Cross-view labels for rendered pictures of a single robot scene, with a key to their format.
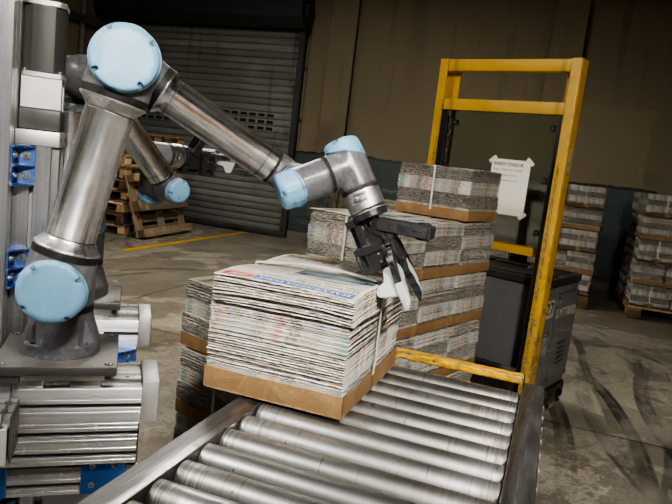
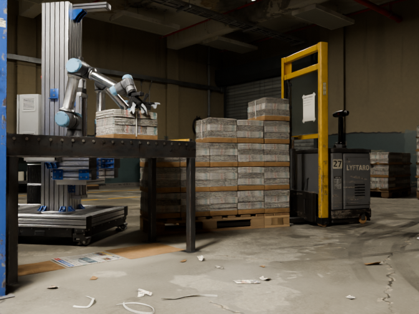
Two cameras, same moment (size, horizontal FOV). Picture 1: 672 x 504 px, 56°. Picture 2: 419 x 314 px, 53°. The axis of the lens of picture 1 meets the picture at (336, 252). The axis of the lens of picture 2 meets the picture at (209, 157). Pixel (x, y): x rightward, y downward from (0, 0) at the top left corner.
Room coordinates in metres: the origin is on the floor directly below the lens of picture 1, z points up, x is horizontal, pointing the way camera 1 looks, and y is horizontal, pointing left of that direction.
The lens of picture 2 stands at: (-1.22, -2.13, 0.65)
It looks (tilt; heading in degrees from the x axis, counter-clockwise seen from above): 1 degrees up; 30
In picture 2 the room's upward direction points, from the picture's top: straight up
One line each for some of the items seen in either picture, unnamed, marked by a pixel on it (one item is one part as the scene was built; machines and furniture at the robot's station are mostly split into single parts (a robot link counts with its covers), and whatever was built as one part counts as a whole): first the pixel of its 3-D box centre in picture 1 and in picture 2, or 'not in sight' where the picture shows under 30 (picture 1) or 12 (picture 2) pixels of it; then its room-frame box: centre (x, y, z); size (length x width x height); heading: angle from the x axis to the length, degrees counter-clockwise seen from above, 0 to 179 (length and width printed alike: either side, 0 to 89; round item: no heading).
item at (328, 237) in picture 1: (365, 245); (215, 132); (2.45, -0.11, 0.95); 0.38 x 0.29 x 0.23; 52
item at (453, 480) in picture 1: (362, 462); not in sight; (0.99, -0.09, 0.77); 0.47 x 0.05 x 0.05; 71
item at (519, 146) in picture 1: (494, 175); (304, 104); (3.26, -0.76, 1.27); 0.57 x 0.01 x 0.65; 52
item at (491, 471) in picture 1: (373, 446); not in sight; (1.05, -0.11, 0.77); 0.47 x 0.05 x 0.05; 71
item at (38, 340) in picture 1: (62, 324); (74, 135); (1.24, 0.54, 0.87); 0.15 x 0.15 x 0.10
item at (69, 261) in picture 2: not in sight; (87, 258); (0.84, -0.03, 0.00); 0.37 x 0.28 x 0.01; 161
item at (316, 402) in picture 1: (287, 379); (113, 137); (1.19, 0.07, 0.83); 0.29 x 0.16 x 0.04; 71
